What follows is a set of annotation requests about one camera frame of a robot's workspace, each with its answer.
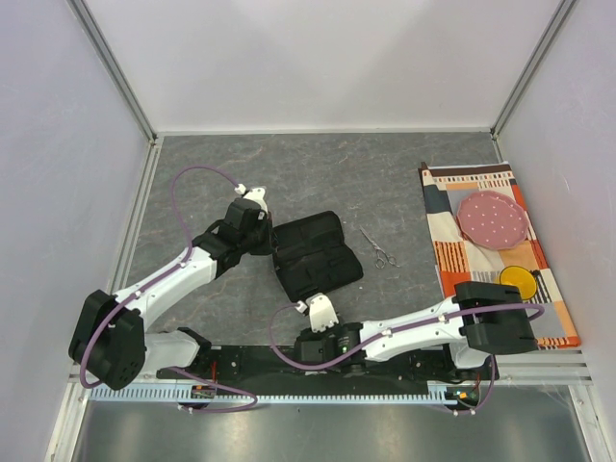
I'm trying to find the light blue cable duct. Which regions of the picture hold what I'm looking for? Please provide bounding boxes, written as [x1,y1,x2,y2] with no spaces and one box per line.
[90,380,458,406]

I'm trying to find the colourful patterned cloth mat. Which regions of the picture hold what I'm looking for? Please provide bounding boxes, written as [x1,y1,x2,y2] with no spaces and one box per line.
[419,163,581,349]

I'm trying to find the yellow plastic bowl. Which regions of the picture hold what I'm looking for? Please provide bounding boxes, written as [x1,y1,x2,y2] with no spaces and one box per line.
[497,266,538,300]

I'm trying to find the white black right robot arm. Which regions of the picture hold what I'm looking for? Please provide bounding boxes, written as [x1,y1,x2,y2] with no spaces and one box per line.
[294,281,545,379]

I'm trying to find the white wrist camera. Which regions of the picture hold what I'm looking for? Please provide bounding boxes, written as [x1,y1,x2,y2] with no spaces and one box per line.
[295,293,340,333]
[234,183,269,213]

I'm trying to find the aluminium frame post right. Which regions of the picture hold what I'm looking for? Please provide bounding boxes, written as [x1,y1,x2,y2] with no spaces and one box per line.
[490,0,578,141]

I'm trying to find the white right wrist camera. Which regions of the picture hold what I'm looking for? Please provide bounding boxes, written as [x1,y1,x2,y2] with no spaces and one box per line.
[295,293,340,333]

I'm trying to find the aluminium frame post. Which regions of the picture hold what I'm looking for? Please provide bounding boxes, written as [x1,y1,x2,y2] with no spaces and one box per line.
[66,0,160,145]
[490,0,578,141]

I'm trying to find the aluminium frame post left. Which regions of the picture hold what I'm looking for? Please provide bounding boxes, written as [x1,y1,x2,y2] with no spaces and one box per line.
[66,0,160,145]

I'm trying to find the pink dotted plate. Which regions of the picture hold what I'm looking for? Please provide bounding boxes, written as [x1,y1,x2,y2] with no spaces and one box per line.
[456,191,529,250]

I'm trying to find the black zip tool case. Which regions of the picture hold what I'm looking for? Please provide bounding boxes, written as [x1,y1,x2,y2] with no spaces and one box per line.
[272,211,364,302]

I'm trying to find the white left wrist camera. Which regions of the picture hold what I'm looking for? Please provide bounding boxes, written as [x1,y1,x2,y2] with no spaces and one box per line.
[234,183,269,213]

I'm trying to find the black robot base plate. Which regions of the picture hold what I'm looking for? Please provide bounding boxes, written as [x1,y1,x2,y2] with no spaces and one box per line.
[185,346,492,384]

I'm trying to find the silver hair scissors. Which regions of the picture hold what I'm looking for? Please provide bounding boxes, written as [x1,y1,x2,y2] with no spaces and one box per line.
[359,226,399,270]

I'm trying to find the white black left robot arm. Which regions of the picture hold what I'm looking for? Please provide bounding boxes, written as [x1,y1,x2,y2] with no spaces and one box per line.
[68,187,272,390]

